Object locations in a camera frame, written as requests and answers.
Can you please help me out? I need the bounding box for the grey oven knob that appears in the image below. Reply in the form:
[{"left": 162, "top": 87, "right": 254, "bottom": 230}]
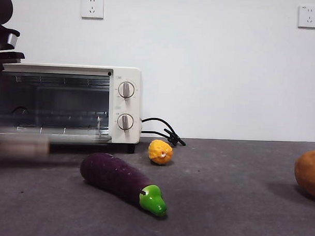
[
  {"left": 116, "top": 113, "right": 134, "bottom": 132},
  {"left": 117, "top": 81, "right": 136, "bottom": 100}
]

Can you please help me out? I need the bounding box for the glass oven door with handle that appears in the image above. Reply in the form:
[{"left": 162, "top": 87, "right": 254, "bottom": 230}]
[{"left": 0, "top": 131, "right": 112, "bottom": 167}]

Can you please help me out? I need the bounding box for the brown potato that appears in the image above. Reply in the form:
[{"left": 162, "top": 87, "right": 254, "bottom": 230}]
[{"left": 293, "top": 149, "right": 315, "bottom": 201}]

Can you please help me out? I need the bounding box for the cream toaster oven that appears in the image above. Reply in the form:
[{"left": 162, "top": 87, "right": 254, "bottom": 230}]
[{"left": 0, "top": 62, "right": 144, "bottom": 155}]

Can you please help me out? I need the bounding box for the purple toy eggplant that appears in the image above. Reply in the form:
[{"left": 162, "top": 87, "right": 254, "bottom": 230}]
[{"left": 78, "top": 152, "right": 170, "bottom": 219}]

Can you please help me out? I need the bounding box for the black power cable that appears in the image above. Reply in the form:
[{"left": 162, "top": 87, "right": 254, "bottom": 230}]
[{"left": 140, "top": 117, "right": 186, "bottom": 148}]

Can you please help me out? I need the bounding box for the wire oven rack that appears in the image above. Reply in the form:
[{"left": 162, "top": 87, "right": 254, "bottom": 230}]
[{"left": 0, "top": 107, "right": 109, "bottom": 124}]

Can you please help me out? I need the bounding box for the white wall socket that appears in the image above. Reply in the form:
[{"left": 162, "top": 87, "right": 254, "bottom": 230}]
[
  {"left": 81, "top": 0, "right": 104, "bottom": 20},
  {"left": 297, "top": 5, "right": 315, "bottom": 29}
]

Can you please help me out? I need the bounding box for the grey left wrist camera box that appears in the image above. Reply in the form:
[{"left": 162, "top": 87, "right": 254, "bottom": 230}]
[{"left": 4, "top": 33, "right": 21, "bottom": 47}]

